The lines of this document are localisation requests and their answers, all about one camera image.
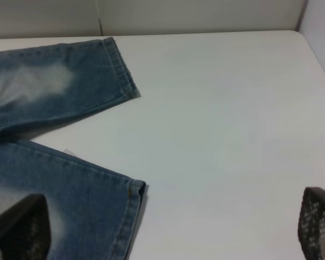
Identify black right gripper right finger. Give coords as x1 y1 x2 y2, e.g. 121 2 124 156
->
297 187 325 259

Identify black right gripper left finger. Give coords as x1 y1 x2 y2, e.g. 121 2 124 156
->
0 194 51 259

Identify blue children's denim shorts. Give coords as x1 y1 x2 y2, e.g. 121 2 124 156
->
0 37 146 259

